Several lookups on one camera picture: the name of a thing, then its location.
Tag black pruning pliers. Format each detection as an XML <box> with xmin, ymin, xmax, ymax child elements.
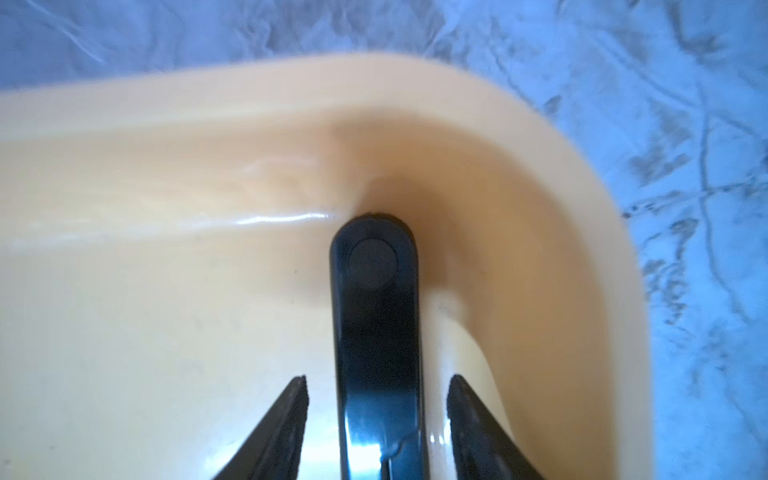
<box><xmin>329</xmin><ymin>213</ymin><xmax>429</xmax><ymax>479</ymax></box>

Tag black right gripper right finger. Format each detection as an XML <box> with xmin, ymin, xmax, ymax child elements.
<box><xmin>446</xmin><ymin>374</ymin><xmax>544</xmax><ymax>480</ymax></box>

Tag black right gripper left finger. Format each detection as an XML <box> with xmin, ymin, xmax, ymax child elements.
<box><xmin>214</xmin><ymin>376</ymin><xmax>309</xmax><ymax>480</ymax></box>

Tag yellow plastic storage box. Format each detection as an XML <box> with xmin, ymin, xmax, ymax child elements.
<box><xmin>1</xmin><ymin>54</ymin><xmax>653</xmax><ymax>479</ymax></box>

